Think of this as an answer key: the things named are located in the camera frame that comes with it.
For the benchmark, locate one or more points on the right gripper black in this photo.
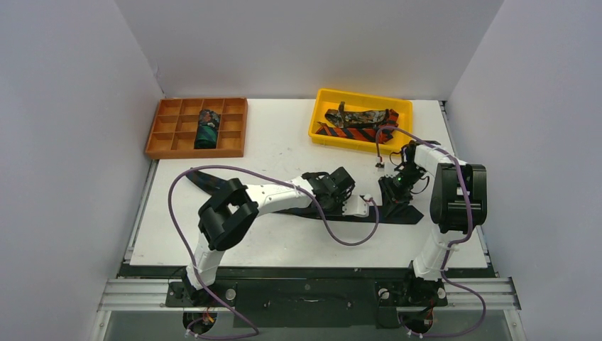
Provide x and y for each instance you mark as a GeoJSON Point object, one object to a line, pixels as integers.
{"type": "Point", "coordinates": [395, 195]}

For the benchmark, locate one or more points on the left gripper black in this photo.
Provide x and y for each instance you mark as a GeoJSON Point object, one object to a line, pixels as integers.
{"type": "Point", "coordinates": [338, 211]}

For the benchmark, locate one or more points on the navy striped tie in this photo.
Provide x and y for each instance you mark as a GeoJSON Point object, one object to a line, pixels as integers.
{"type": "Point", "coordinates": [211, 184]}

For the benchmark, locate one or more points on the yellow plastic tray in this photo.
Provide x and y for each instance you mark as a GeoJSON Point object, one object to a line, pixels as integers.
{"type": "Point", "coordinates": [330, 99]}

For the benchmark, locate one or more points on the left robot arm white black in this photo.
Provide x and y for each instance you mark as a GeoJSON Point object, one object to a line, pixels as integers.
{"type": "Point", "coordinates": [232, 207]}

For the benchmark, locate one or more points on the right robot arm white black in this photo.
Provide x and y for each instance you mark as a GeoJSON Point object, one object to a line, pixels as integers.
{"type": "Point", "coordinates": [458, 204]}

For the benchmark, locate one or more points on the orange black striped tie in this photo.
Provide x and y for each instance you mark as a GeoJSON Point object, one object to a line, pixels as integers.
{"type": "Point", "coordinates": [365, 134]}

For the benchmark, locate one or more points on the rolled green patterned tie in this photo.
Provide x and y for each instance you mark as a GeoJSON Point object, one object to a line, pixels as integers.
{"type": "Point", "coordinates": [207, 129]}

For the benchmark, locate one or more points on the orange wooden divider tray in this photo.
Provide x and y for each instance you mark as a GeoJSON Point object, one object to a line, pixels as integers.
{"type": "Point", "coordinates": [172, 134]}

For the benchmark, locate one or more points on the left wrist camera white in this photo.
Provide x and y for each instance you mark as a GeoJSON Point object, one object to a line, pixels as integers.
{"type": "Point", "coordinates": [357, 206]}

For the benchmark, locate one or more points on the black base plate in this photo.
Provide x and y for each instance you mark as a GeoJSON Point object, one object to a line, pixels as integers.
{"type": "Point", "coordinates": [307, 298]}

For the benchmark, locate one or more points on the aluminium frame rail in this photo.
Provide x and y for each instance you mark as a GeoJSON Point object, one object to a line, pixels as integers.
{"type": "Point", "coordinates": [151, 295]}

